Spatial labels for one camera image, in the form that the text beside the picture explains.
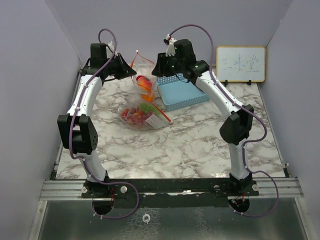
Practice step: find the small whiteboard wooden frame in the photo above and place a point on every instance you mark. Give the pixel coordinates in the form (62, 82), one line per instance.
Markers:
(241, 64)

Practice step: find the green grape bunch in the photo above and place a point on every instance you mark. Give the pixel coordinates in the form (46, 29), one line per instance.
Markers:
(147, 108)

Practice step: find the red apple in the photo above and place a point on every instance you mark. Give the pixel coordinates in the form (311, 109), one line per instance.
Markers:
(142, 77)

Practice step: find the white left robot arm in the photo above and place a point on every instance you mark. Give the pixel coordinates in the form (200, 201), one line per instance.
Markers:
(77, 131)

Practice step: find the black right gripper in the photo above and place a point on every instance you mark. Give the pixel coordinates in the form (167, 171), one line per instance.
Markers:
(160, 70)

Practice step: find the clear zip bag orange zipper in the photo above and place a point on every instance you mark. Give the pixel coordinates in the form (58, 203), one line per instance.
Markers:
(157, 120)

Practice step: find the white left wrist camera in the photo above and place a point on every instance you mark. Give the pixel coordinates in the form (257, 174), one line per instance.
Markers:
(111, 48)

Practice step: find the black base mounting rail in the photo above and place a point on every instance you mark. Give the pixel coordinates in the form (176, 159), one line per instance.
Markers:
(168, 192)

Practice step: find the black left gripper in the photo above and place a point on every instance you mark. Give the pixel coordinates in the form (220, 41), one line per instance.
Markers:
(125, 70)

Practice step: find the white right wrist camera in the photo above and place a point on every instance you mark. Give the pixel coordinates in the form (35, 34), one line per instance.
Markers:
(170, 42)

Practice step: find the orange fruit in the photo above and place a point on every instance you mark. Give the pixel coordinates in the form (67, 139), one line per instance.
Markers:
(148, 97)

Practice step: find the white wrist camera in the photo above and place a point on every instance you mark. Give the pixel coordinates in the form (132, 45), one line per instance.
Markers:
(111, 48)
(170, 42)

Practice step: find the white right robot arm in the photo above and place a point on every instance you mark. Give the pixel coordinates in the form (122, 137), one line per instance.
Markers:
(237, 117)

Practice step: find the red strawberry bunch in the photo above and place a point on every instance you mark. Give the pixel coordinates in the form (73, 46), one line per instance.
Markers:
(124, 113)

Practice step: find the peach fruit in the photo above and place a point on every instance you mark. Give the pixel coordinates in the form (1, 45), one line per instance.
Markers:
(145, 85)

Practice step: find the blue plastic basket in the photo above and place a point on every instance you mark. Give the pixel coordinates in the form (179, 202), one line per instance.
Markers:
(176, 92)

